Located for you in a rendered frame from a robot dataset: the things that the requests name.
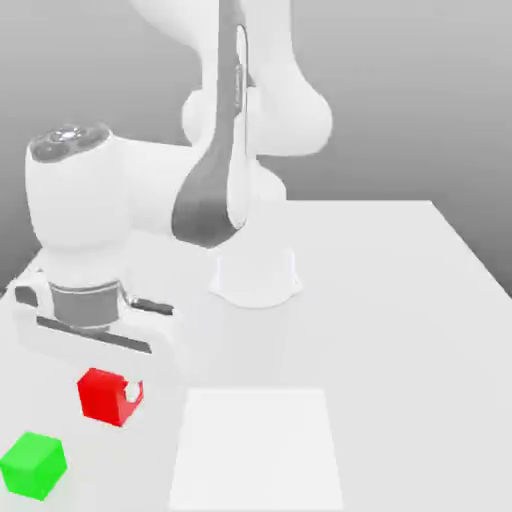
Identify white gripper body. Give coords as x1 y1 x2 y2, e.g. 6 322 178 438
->
14 308 188 386

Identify small red cube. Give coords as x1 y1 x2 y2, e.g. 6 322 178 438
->
76 367 144 428

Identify small green cube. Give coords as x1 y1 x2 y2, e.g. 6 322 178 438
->
0 430 68 502

